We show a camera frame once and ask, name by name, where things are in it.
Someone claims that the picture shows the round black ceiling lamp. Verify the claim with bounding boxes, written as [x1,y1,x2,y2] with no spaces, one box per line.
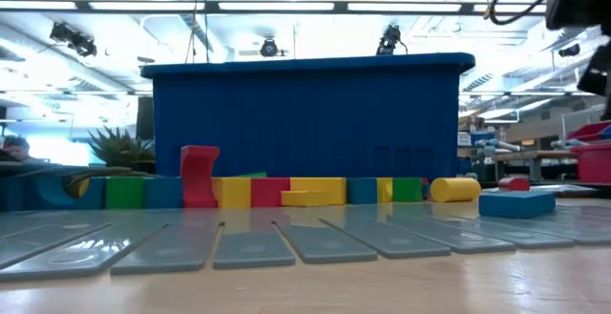
[259,37,287,59]

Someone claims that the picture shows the blue background box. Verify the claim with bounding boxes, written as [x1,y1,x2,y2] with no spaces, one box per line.
[470,130,496,146]

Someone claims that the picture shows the blue plastic bin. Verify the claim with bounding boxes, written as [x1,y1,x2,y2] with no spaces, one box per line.
[140,52,477,179]

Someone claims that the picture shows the green cube block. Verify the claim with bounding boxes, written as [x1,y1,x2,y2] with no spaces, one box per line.
[391,177,425,203]

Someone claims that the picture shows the potted succulent plant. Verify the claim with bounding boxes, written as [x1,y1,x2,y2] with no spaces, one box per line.
[87,126,157,176]

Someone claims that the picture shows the wooden background table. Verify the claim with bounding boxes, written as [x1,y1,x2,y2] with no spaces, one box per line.
[491,149,579,182]

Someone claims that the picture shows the pale blue background machine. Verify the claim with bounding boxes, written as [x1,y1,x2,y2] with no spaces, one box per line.
[474,136,522,158]

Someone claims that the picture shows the overhead light bar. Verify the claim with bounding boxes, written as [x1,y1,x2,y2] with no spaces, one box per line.
[0,0,548,14]

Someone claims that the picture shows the black ceiling camera mount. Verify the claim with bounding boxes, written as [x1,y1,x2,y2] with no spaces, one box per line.
[375,24,410,57]

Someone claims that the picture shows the person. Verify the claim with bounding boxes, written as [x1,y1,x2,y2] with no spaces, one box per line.
[0,135,33,163]

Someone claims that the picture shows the thin hanging cords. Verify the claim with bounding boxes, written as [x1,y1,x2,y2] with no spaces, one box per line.
[184,0,211,65]

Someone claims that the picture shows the red plastic crate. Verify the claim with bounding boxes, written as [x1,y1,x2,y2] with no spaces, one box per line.
[566,120,611,185]

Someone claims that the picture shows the blue rectangular block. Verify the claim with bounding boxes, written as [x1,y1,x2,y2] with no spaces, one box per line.
[142,176,184,209]
[477,190,558,220]

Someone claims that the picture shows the black monitor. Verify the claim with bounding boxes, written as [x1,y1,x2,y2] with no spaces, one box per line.
[136,94,156,141]

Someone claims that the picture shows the yellow cylinder block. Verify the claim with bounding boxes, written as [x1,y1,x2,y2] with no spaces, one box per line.
[63,176,92,200]
[430,176,482,204]

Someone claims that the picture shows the green arch block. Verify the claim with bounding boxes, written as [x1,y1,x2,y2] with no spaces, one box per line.
[104,176,146,210]

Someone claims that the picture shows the black ceiling box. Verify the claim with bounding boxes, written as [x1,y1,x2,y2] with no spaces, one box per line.
[558,42,581,59]

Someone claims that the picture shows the red rounded block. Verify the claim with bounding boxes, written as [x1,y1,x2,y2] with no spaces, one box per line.
[497,176,532,193]

